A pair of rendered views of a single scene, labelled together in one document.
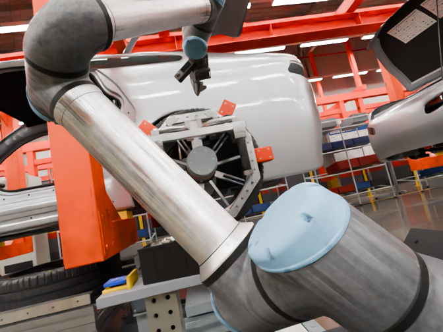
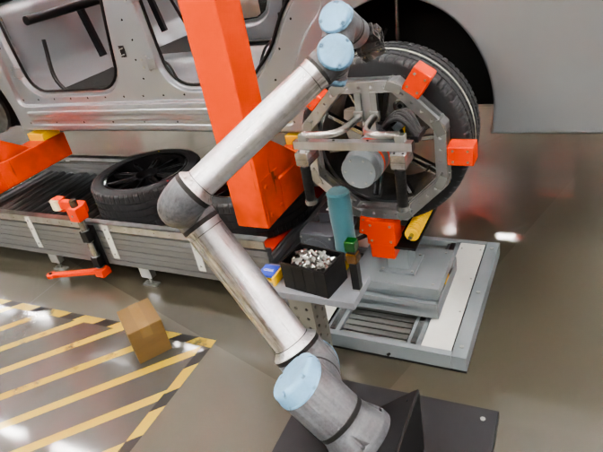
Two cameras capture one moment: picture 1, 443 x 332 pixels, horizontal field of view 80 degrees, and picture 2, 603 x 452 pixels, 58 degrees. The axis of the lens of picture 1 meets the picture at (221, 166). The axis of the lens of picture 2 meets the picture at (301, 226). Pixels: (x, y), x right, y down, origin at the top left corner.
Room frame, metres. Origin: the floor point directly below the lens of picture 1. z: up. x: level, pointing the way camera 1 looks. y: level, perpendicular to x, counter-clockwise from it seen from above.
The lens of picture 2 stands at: (-0.36, -0.80, 1.64)
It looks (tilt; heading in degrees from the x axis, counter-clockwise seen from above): 29 degrees down; 38
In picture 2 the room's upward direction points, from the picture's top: 11 degrees counter-clockwise
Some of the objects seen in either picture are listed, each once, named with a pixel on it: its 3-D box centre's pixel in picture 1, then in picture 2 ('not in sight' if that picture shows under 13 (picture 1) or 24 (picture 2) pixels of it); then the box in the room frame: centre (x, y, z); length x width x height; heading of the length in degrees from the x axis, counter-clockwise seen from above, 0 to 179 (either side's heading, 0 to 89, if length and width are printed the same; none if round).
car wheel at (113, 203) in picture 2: not in sight; (151, 186); (1.52, 1.76, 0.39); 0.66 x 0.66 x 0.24
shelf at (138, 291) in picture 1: (169, 280); (310, 284); (0.95, 0.26, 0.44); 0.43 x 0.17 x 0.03; 97
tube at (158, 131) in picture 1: (172, 127); (330, 117); (1.16, 0.18, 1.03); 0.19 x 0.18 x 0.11; 7
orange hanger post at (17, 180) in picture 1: (14, 166); not in sight; (3.68, 2.90, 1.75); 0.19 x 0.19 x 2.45; 7
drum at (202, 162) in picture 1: (202, 164); (368, 159); (1.22, 0.09, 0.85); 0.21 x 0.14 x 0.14; 7
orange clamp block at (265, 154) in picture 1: (262, 155); (462, 152); (1.33, -0.22, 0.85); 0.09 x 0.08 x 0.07; 97
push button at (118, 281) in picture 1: (117, 282); (269, 272); (0.93, 0.43, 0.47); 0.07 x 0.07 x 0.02; 7
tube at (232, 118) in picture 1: (215, 120); (385, 116); (1.18, -0.02, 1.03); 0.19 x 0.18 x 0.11; 7
